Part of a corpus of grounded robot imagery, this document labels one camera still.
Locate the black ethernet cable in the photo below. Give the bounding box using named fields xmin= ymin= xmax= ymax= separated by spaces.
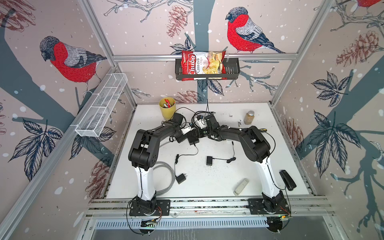
xmin=191 ymin=110 xmax=217 ymax=124

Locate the black ribbed power brick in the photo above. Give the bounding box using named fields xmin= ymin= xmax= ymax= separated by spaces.
xmin=187 ymin=129 xmax=200 ymax=145

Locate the black wall plug adapter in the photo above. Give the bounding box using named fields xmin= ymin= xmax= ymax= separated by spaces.
xmin=174 ymin=144 xmax=199 ymax=185

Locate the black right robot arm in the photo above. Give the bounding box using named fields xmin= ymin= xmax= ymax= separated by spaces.
xmin=193 ymin=114 xmax=285 ymax=212

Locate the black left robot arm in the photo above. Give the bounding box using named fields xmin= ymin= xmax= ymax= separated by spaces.
xmin=128 ymin=113 xmax=187 ymax=204

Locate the yellow pen cup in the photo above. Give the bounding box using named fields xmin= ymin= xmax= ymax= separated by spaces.
xmin=159 ymin=97 xmax=176 ymax=121

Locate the red cassava chips bag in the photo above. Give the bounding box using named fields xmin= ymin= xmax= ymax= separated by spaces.
xmin=181 ymin=51 xmax=226 ymax=75

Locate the beige power strip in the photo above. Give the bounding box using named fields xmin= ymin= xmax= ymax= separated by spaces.
xmin=233 ymin=178 xmax=249 ymax=196

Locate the black stapler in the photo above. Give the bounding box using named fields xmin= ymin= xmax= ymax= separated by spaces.
xmin=279 ymin=170 xmax=297 ymax=191

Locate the black wire wall basket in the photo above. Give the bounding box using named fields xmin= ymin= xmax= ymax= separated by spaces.
xmin=175 ymin=58 xmax=240 ymax=81

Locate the white mesh wall shelf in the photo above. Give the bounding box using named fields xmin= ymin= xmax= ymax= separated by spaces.
xmin=75 ymin=73 xmax=128 ymax=138

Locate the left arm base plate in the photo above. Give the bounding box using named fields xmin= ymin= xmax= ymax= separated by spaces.
xmin=128 ymin=197 xmax=171 ymax=217

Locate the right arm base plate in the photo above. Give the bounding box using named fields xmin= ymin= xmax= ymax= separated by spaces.
xmin=247 ymin=198 xmax=291 ymax=215

